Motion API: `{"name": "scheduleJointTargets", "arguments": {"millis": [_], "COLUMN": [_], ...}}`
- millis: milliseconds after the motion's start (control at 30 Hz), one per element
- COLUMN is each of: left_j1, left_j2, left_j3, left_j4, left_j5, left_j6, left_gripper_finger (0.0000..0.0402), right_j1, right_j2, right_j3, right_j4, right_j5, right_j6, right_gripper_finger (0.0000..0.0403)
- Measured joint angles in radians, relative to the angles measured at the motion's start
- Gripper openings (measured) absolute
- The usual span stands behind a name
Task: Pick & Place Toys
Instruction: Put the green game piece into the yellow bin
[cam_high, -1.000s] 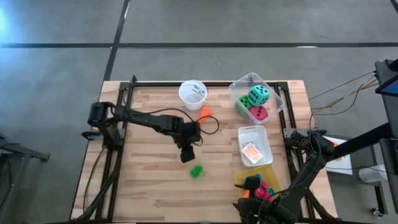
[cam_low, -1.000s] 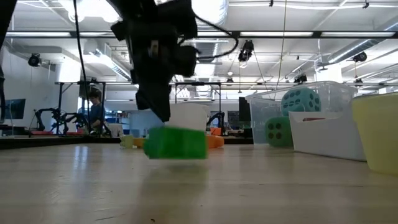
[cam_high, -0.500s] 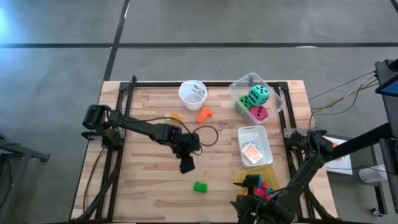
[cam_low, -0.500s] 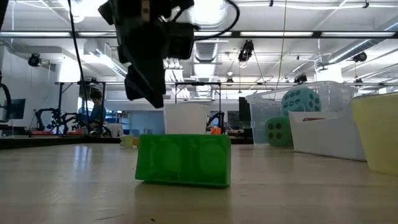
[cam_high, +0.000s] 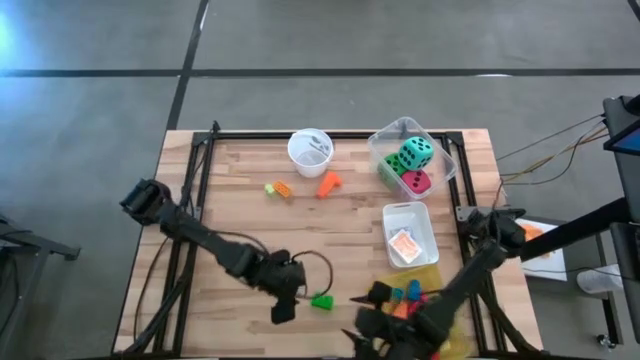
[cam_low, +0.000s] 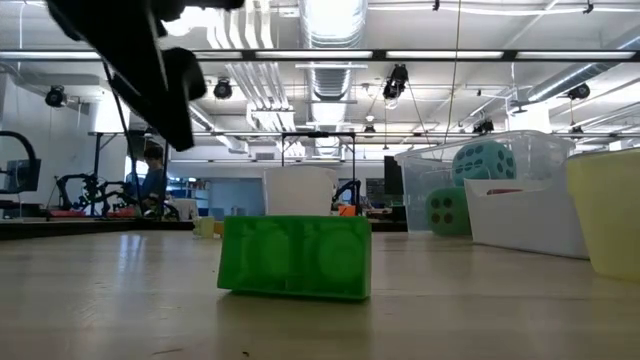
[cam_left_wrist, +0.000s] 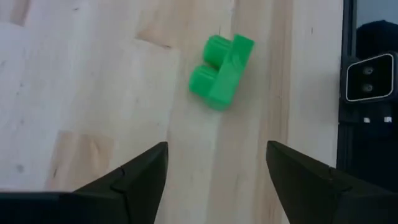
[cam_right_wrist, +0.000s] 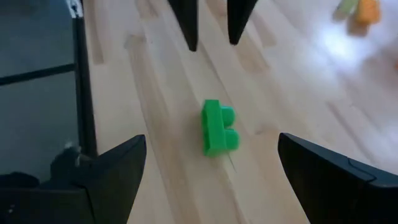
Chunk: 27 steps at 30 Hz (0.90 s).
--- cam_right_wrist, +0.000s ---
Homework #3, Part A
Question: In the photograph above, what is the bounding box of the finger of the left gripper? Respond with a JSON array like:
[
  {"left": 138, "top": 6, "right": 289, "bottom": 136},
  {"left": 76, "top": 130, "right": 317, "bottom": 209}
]
[
  {"left": 167, "top": 0, "right": 199, "bottom": 52},
  {"left": 226, "top": 0, "right": 259, "bottom": 46}
]

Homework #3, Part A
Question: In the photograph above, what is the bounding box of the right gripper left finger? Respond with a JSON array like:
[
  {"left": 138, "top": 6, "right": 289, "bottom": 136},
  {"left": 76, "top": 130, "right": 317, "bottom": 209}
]
[{"left": 73, "top": 134, "right": 147, "bottom": 224}]

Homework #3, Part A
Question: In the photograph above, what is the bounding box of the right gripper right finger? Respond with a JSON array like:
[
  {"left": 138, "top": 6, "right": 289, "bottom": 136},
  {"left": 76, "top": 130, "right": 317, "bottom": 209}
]
[{"left": 277, "top": 132, "right": 398, "bottom": 224}]

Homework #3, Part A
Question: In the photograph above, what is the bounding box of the black rounded object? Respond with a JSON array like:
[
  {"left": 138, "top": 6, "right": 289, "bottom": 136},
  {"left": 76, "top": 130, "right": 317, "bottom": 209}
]
[{"left": 0, "top": 172, "right": 40, "bottom": 189}]

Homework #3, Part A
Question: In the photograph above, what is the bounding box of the pale green small block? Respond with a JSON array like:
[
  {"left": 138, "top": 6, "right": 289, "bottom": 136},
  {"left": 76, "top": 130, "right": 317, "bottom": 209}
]
[{"left": 334, "top": 0, "right": 360, "bottom": 20}]

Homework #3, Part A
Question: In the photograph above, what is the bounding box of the green toy brick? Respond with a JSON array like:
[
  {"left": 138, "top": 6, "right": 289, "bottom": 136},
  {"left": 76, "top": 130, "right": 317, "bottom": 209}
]
[{"left": 200, "top": 99, "right": 241, "bottom": 157}]

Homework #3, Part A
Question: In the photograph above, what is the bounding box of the black table frame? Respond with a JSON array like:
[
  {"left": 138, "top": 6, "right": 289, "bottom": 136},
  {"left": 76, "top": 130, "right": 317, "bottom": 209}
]
[{"left": 67, "top": 0, "right": 99, "bottom": 158}]

